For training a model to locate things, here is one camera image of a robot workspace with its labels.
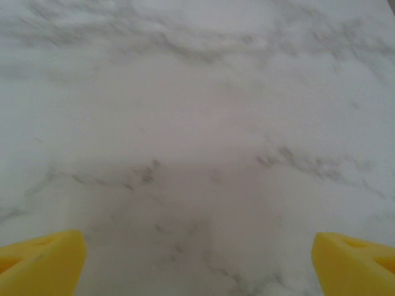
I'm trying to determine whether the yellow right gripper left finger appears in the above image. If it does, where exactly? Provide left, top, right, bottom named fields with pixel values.
left=0, top=229, right=88, bottom=296

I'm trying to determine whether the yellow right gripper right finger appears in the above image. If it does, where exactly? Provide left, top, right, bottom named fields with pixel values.
left=310, top=231, right=395, bottom=296

